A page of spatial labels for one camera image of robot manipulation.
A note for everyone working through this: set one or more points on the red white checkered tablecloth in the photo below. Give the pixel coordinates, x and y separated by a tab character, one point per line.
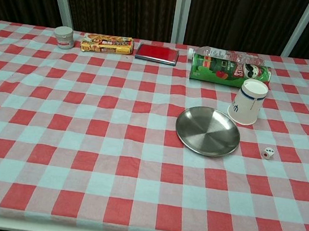
83	140

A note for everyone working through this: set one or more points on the white paper cup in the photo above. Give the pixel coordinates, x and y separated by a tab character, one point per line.
245	103

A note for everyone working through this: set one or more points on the round metal plate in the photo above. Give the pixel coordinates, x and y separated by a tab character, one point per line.
207	131

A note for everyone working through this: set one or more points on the clear plastic water bottle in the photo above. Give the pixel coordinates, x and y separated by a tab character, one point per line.
225	55

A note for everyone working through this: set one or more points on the red flat metal case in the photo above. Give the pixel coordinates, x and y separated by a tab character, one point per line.
157	53

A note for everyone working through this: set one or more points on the green Pringles can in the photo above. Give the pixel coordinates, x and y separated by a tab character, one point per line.
220	70

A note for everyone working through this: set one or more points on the yellow snack box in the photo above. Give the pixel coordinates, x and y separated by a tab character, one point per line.
107	44

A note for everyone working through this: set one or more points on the white die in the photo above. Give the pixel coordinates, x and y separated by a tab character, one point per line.
268	153

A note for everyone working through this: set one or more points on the small white plastic jar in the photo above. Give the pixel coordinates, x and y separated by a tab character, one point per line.
64	38

